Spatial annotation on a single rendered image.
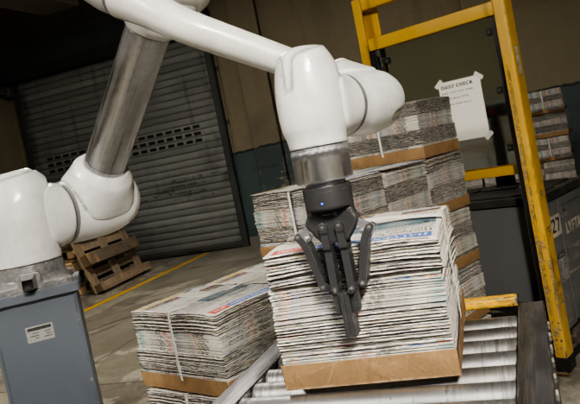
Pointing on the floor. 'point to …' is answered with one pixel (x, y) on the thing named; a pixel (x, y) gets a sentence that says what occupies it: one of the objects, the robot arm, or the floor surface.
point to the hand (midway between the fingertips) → (349, 312)
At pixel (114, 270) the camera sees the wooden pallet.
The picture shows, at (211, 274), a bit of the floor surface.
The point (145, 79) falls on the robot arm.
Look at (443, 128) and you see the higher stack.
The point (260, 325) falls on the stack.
